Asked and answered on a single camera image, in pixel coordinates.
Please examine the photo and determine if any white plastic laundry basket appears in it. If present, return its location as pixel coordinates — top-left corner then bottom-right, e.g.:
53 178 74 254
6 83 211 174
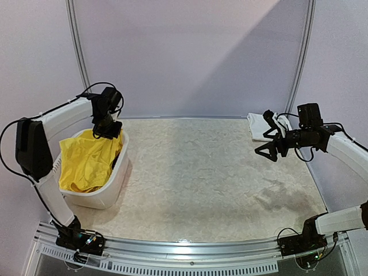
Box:
53 130 129 209

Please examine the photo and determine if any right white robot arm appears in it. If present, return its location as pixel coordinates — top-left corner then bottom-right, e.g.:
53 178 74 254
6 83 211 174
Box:
255 103 367 251

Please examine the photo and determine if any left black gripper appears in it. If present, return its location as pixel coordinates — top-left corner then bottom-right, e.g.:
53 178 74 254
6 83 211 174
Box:
93 110 122 139

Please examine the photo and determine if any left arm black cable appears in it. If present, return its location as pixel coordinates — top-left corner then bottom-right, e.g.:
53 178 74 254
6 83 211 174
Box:
0 119 26 179

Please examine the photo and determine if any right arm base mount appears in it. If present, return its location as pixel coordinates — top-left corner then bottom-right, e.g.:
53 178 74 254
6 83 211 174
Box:
277 227 328 256

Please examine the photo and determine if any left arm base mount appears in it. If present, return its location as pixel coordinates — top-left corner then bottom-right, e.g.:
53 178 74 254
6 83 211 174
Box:
55 224 106 256

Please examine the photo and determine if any white t-shirt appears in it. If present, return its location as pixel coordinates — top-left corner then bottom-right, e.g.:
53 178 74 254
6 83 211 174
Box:
247 113 292 141

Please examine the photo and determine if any yellow garment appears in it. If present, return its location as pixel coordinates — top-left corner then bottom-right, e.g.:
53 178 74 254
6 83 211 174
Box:
59 129 123 193

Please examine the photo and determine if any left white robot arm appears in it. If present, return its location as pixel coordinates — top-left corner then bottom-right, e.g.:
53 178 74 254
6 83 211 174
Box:
15 82 124 227

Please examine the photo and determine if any front aluminium rail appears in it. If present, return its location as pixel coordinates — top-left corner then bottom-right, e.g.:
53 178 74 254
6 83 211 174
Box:
25 223 359 275

